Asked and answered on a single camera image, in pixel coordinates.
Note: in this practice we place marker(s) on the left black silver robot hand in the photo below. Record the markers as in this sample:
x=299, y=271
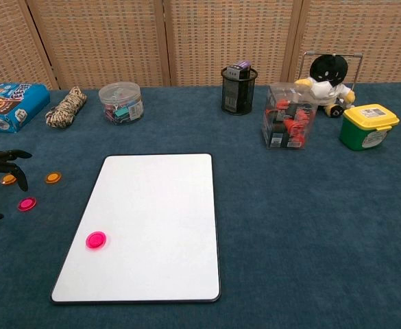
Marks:
x=1, y=161

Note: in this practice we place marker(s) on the orange disc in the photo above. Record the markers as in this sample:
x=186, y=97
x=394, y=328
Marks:
x=8, y=179
x=53, y=177

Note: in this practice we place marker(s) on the pink disc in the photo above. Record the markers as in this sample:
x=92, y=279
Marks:
x=27, y=204
x=96, y=240

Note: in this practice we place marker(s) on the blue cookie box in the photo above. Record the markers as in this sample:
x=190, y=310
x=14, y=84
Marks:
x=8, y=106

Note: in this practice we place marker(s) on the clear jar of binder clips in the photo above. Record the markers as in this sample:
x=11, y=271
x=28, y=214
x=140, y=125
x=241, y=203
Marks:
x=121, y=103

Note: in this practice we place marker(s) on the white magnetic board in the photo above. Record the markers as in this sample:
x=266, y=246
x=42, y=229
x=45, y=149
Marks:
x=152, y=222

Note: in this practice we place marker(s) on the black mesh pen cup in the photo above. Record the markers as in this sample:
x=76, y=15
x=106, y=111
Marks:
x=239, y=96

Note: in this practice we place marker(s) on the woven folding screen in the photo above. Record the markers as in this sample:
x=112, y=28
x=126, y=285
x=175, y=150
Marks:
x=220, y=34

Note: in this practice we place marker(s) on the purple small box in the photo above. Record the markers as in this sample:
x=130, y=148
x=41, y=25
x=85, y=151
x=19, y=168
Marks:
x=239, y=68

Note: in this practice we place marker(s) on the clear box of red clips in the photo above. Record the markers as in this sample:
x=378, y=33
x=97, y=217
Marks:
x=287, y=120

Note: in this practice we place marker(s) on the blue felt table mat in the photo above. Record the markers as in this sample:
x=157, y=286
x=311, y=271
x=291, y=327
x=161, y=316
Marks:
x=289, y=222

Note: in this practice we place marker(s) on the black white plush toy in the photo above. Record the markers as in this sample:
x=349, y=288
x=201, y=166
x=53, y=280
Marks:
x=327, y=79

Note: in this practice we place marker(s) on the green container yellow lid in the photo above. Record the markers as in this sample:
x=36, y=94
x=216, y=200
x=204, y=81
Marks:
x=368, y=127

